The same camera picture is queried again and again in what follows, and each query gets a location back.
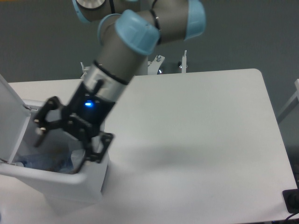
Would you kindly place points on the white frame leg right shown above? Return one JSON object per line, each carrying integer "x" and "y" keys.
{"x": 291, "y": 103}

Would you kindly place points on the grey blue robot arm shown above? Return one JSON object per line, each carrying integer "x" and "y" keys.
{"x": 127, "y": 40}

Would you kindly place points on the white trash can lid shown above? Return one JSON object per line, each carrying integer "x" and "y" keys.
{"x": 14, "y": 119}

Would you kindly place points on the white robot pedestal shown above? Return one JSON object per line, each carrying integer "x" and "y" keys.
{"x": 142, "y": 68}

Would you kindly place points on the clear plastic water bottle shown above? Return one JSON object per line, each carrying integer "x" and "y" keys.
{"x": 65, "y": 162}

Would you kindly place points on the black device at edge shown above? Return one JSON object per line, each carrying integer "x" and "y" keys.
{"x": 291, "y": 198}

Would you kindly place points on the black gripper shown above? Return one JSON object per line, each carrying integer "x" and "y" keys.
{"x": 86, "y": 111}

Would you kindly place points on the white trash can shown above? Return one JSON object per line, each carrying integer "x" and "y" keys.
{"x": 85, "y": 186}

